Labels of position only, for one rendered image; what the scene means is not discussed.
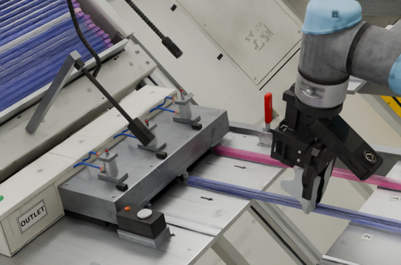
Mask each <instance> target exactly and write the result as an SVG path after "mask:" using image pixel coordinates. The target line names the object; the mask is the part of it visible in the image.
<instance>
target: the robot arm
mask: <svg viewBox="0 0 401 265"><path fill-rule="evenodd" d="M361 13H362V8H361V6H360V4H359V3H358V2H357V1H354V0H311V1H310V2H309V3H308V5H307V10H306V16H305V19H304V24H303V26H302V29H301V30H302V32H303V33H302V38H301V47H300V56H299V61H298V70H297V78H296V82H294V83H293V84H292V85H291V87H290V89H288V90H286V91H284V92H283V97H282V100H283V101H286V111H285V118H284V119H283V120H282V121H281V122H280V123H279V125H278V126H277V127H276V128H275V129H274V130H273V140H272V149H271V155H270V157H271V158H273V159H276V160H278V161H281V163H282V164H285V165H287V166H289V167H291V168H293V167H294V173H295V176H294V178H283V179H282V180H281V182H280V185H281V188H282V189H283V190H284V191H285V192H287V193H289V194H290V195H291V196H293V197H294V198H295V199H297V200H298V201H300V202H301V205H302V209H303V212H304V213H305V214H309V213H310V212H312V211H313V210H314V209H315V207H316V202H317V203H319V202H321V200H322V198H323V195H324V193H325V190H326V188H327V185H328V182H329V179H330V177H331V174H332V171H333V169H334V165H335V161H336V158H337V157H338V158H339V159H340V160H341V161H342V162H343V163H344V164H345V165H346V166H347V167H348V168H349V169H350V170H351V172H352V173H353V174H354V175H355V176H356V177H357V178H358V179H359V180H361V181H364V180H367V179H368V178H369V177H370V176H371V175H372V174H374V172H375V171H376V170H377V169H378V168H379V167H380V166H381V165H382V163H383V158H382V157H380V155H379V154H377V152H376V151H375V150H374V149H373V148H372V147H371V146H370V145H369V144H368V143H367V142H366V141H365V140H364V139H363V138H362V137H361V136H360V135H359V134H358V133H357V132H356V131H355V130H354V129H353V128H352V127H351V126H350V125H349V124H348V123H347V122H346V121H345V120H344V119H343V118H342V117H341V116H340V115H339V113H340V112H341V111H342V109H343V103H344V101H345V99H346V95H347V88H348V83H349V79H350V75H351V76H354V77H356V78H359V79H362V80H364V81H367V82H370V83H372V84H375V85H378V86H380V87H383V88H386V89H388V90H391V91H392V92H394V93H396V94H399V95H401V19H400V20H399V21H398V22H397V23H396V24H395V25H394V26H393V27H391V28H390V29H386V28H383V27H379V26H376V25H374V24H370V23H368V22H365V21H362V20H361V19H362V15H361ZM282 125H286V126H288V127H285V126H283V127H282V128H281V126H282ZM276 139H277V142H276V151H275V152H274V145H275V140H276Z"/></svg>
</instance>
